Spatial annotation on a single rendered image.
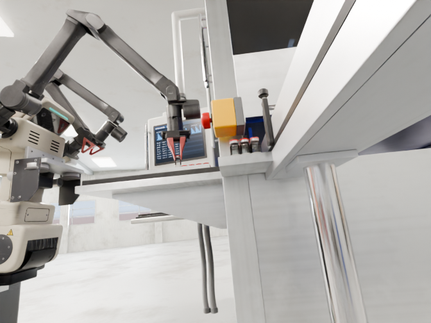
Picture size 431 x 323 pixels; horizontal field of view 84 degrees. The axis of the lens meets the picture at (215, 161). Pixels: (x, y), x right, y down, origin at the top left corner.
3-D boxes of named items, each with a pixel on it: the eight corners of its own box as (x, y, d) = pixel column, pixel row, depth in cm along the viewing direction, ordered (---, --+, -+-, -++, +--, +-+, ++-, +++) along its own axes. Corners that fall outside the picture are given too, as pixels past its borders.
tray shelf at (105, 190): (243, 197, 130) (242, 193, 130) (253, 175, 62) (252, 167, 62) (156, 206, 133) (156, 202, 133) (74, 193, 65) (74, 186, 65)
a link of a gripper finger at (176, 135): (188, 156, 83) (185, 131, 85) (167, 157, 82) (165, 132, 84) (186, 161, 89) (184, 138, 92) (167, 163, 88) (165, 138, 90)
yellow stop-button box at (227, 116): (244, 135, 61) (240, 109, 63) (244, 124, 54) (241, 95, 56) (214, 138, 62) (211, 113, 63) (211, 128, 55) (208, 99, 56)
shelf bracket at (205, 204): (228, 227, 71) (224, 184, 74) (228, 228, 68) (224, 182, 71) (116, 238, 72) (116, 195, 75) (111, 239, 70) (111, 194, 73)
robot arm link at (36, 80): (83, 16, 97) (70, -3, 87) (113, 34, 97) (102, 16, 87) (16, 108, 91) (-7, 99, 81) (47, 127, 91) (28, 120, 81)
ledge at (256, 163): (278, 171, 60) (276, 163, 60) (289, 159, 47) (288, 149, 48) (222, 177, 61) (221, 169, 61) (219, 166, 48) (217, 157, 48)
